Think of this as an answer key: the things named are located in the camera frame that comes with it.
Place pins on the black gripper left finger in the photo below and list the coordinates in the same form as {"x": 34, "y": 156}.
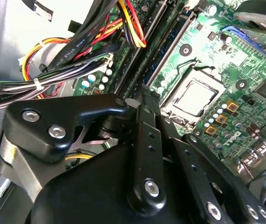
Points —
{"x": 49, "y": 109}

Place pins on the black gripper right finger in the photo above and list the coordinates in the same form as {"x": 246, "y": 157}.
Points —
{"x": 193, "y": 177}

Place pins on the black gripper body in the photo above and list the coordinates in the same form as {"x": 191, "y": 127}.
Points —
{"x": 88, "y": 198}

